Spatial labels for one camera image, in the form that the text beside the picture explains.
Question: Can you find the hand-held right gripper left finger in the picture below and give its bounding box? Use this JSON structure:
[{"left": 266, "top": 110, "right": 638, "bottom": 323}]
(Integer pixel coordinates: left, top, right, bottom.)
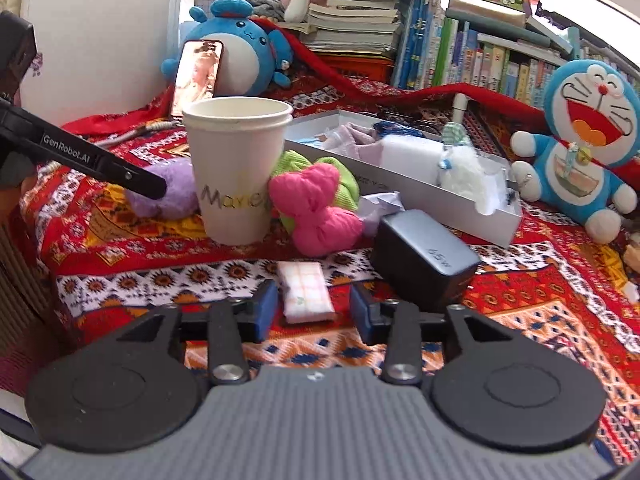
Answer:
[{"left": 112, "top": 279, "right": 279, "bottom": 386}]

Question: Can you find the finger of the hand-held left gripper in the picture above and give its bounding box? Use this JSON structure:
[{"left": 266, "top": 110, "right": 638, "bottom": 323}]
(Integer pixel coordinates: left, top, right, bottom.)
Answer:
[{"left": 97, "top": 151, "right": 169, "bottom": 200}]

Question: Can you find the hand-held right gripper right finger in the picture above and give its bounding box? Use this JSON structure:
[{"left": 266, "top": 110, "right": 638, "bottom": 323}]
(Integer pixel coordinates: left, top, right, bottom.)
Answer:
[{"left": 349, "top": 284, "right": 516, "bottom": 386}]

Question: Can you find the purple plush toy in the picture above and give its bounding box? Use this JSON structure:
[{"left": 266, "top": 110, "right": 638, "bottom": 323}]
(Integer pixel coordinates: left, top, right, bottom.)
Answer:
[{"left": 125, "top": 162, "right": 201, "bottom": 220}]

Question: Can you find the pink checked tissue packet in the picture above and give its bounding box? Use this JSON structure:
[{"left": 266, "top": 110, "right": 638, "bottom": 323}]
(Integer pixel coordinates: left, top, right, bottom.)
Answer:
[{"left": 276, "top": 261, "right": 336, "bottom": 325}]

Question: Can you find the grey cardboard box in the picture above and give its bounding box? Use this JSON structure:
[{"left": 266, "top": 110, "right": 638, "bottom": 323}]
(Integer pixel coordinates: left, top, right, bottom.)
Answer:
[{"left": 285, "top": 109, "right": 523, "bottom": 248}]

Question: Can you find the white fluffy plush toy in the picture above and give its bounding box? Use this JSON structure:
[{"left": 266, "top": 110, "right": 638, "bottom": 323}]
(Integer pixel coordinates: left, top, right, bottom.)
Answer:
[{"left": 439, "top": 145, "right": 508, "bottom": 213}]

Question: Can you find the blue floral cloth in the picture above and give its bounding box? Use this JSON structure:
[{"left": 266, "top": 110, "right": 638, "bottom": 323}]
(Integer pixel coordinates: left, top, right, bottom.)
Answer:
[{"left": 372, "top": 120, "right": 426, "bottom": 139}]

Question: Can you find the green checked cloth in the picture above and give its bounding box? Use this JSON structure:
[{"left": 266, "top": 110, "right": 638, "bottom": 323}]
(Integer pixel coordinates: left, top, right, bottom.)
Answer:
[{"left": 442, "top": 121, "right": 473, "bottom": 148}]

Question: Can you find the black power adapter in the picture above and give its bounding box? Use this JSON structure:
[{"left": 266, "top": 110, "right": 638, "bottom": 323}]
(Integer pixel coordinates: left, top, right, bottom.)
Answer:
[{"left": 371, "top": 209, "right": 481, "bottom": 313}]

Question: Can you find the white paper cup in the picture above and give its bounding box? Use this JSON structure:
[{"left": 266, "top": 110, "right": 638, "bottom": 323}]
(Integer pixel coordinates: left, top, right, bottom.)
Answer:
[{"left": 181, "top": 96, "right": 294, "bottom": 246}]

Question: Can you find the crumpled white paper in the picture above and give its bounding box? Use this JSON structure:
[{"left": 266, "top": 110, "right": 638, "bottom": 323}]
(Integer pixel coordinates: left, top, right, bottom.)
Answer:
[{"left": 357, "top": 191, "right": 406, "bottom": 238}]

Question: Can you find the pink plush bow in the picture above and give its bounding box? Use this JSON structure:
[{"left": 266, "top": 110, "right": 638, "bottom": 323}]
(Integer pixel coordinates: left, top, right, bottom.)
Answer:
[{"left": 269, "top": 164, "right": 365, "bottom": 256}]

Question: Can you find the smartphone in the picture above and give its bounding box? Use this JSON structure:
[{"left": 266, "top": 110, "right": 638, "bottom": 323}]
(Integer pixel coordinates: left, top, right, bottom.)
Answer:
[{"left": 171, "top": 39, "right": 224, "bottom": 117}]

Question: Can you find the green fuzzy sock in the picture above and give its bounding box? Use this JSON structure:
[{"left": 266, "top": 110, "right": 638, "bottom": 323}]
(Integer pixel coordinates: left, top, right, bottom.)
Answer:
[{"left": 272, "top": 150, "right": 361, "bottom": 231}]

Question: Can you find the white foam block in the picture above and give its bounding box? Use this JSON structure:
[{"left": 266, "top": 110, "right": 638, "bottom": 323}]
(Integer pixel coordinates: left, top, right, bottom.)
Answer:
[{"left": 380, "top": 134, "right": 446, "bottom": 186}]

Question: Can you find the patterned red blanket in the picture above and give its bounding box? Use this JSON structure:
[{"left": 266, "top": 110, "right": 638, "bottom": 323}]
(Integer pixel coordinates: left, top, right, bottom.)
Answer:
[{"left": 0, "top": 70, "right": 640, "bottom": 466}]

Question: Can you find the pale pink cloth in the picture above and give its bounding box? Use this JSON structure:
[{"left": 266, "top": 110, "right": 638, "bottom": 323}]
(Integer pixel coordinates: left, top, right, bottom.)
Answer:
[{"left": 325, "top": 122, "right": 383, "bottom": 158}]

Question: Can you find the blue whale plush toy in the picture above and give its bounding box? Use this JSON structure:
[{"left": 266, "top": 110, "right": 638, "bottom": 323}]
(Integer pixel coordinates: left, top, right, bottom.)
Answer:
[{"left": 161, "top": 0, "right": 296, "bottom": 98}]

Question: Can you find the red cloth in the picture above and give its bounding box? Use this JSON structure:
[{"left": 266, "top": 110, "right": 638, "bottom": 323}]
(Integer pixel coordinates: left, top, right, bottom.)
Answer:
[{"left": 252, "top": 16, "right": 561, "bottom": 131}]

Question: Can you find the red plastic crate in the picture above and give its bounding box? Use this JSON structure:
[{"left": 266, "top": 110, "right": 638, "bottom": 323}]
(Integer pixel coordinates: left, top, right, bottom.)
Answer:
[{"left": 325, "top": 52, "right": 396, "bottom": 83}]

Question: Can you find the stack of paperback books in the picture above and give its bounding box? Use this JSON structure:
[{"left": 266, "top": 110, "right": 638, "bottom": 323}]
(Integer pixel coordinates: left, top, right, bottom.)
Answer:
[{"left": 277, "top": 0, "right": 406, "bottom": 58}]

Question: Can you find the blue cat plush toy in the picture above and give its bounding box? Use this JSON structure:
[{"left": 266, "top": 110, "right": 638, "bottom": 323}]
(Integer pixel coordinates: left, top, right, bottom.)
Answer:
[{"left": 510, "top": 59, "right": 640, "bottom": 243}]

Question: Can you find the row of upright books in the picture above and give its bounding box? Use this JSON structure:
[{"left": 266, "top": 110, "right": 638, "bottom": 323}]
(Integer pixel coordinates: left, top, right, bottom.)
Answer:
[{"left": 395, "top": 0, "right": 640, "bottom": 111}]

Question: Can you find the white braided cable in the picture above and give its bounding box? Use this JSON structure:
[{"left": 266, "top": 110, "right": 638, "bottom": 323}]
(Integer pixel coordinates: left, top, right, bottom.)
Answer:
[{"left": 65, "top": 119, "right": 183, "bottom": 148}]

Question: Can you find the black cable bundle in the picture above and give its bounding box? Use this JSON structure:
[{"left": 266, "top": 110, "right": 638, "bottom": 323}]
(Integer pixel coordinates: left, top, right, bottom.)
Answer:
[{"left": 400, "top": 109, "right": 444, "bottom": 136}]

